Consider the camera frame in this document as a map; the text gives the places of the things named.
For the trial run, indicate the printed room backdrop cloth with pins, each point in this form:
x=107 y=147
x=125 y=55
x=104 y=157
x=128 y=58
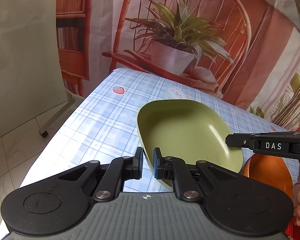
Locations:
x=245 y=52

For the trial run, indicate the white board stand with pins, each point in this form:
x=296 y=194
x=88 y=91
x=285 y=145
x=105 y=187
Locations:
x=70 y=101

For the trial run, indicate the green dish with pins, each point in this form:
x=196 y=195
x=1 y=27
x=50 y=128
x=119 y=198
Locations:
x=188 y=130

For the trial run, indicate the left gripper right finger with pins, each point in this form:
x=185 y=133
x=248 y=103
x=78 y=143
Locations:
x=176 y=170

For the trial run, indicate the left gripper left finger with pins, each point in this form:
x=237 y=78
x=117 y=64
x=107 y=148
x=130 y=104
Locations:
x=116 y=173

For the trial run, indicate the orange dish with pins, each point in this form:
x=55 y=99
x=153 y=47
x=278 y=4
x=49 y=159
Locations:
x=270 y=170

